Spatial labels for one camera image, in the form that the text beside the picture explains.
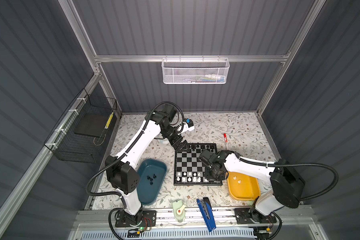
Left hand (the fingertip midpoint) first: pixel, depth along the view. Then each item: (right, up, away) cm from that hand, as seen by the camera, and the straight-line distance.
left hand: (183, 143), depth 77 cm
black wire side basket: (-52, +5, -4) cm, 52 cm away
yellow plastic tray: (+34, -25, +6) cm, 42 cm away
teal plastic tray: (-18, -19, +10) cm, 28 cm away
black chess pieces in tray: (-19, -22, +10) cm, 31 cm away
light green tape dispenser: (-2, -30, -8) cm, 31 cm away
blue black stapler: (+11, -31, -2) cm, 33 cm away
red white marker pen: (+30, +1, +28) cm, 41 cm away
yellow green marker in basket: (-40, +12, +3) cm, 42 cm away
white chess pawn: (+30, -21, +8) cm, 37 cm away
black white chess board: (+3, -17, +12) cm, 21 cm away
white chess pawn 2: (+32, -23, +7) cm, 40 cm away
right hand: (+15, -21, +7) cm, 27 cm away
